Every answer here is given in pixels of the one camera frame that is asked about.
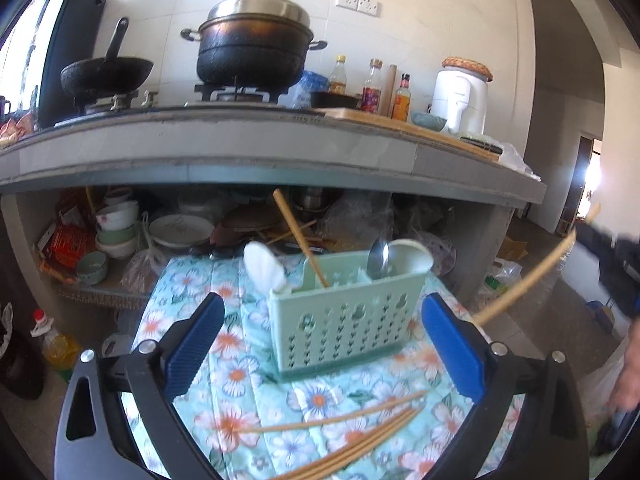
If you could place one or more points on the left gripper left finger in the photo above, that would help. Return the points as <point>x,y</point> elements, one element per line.
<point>159,371</point>

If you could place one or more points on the white water kettle jug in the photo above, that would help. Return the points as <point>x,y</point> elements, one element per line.
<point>460,95</point>

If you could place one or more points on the floral turquoise table cloth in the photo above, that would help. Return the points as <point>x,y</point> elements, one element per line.
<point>236,388</point>

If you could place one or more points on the wooden rolling pin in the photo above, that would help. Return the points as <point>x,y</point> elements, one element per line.
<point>388,91</point>

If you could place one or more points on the grey concrete counter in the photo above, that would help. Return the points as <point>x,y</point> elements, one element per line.
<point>259,145</point>

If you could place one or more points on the wooden chopstick one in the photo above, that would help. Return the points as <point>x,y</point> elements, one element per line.
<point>297,232</point>

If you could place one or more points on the person's right hand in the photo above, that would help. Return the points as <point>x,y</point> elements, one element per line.
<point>626,392</point>

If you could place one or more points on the wooden chopstick four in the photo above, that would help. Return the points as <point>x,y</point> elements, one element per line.
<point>365,447</point>

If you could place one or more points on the metal spoon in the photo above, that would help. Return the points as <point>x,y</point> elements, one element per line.
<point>378,259</point>

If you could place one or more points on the wooden chopstick three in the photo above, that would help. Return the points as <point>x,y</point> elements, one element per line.
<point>360,442</point>

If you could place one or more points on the black shallow dish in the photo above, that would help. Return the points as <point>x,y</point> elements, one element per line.
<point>326,99</point>

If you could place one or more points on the orange label sauce bottle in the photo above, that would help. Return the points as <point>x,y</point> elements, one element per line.
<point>401,104</point>

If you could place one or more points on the black splash guard panel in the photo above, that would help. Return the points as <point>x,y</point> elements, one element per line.
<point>67,34</point>

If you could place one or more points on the black wok pan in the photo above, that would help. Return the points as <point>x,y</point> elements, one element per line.
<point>99,78</point>

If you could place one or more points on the wooden chopstick five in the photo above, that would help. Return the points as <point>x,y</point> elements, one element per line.
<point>350,454</point>

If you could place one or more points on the small green bowl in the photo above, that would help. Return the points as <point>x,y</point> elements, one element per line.
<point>427,121</point>

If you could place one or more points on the cooking oil bottle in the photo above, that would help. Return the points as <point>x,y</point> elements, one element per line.
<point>61,351</point>

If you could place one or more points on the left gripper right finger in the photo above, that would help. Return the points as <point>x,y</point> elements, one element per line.
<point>486,376</point>

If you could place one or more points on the white ceramic soup spoon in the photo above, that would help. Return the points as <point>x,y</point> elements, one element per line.
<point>264,269</point>

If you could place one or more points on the kitchen knife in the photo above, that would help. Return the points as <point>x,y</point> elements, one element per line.
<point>483,145</point>

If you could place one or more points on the white wall socket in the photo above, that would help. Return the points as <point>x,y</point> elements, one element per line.
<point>368,7</point>

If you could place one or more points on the green plastic utensil caddy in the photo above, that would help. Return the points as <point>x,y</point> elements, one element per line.
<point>355,319</point>

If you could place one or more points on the red label sauce bottle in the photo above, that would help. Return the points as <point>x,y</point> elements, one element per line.
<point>372,88</point>

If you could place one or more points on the gas stove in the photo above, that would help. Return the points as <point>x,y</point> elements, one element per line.
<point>179,95</point>

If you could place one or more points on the yellow cap sauce bottle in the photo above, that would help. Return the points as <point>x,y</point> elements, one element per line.
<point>338,78</point>

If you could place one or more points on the large black steamer pot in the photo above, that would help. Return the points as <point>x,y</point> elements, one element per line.
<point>260,44</point>

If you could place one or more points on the wooden chopstick two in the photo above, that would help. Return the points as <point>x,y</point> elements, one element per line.
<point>386,406</point>

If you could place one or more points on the stacked bowls under counter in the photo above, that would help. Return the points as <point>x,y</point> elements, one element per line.
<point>117,233</point>

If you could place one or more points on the wooden cutting board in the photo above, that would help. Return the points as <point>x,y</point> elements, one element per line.
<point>363,118</point>

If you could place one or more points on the white plastic bag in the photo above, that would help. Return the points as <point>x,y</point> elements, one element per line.
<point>502,275</point>

